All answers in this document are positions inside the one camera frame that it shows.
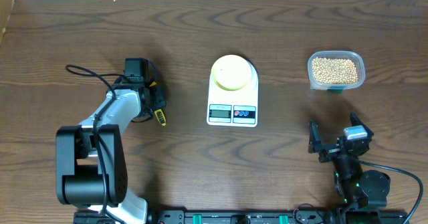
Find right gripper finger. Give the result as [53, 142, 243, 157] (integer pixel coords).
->
[350, 112, 374, 137]
[308, 120, 322, 153]

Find yellow measuring scoop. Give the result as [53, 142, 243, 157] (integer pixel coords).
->
[149, 81, 167, 126]

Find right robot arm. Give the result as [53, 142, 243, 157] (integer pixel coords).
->
[308, 112, 391, 223]

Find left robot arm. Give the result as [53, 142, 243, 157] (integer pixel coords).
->
[56, 80, 166, 223]

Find yellow plastic bowl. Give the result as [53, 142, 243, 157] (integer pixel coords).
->
[211, 55, 252, 91]

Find white digital kitchen scale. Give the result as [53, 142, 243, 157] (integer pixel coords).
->
[206, 60, 259, 127]

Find clear plastic container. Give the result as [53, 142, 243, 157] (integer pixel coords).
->
[308, 51, 366, 92]

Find soybeans in container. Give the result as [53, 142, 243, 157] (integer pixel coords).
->
[312, 58, 358, 84]

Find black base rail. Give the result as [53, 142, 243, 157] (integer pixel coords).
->
[72, 209, 411, 224]

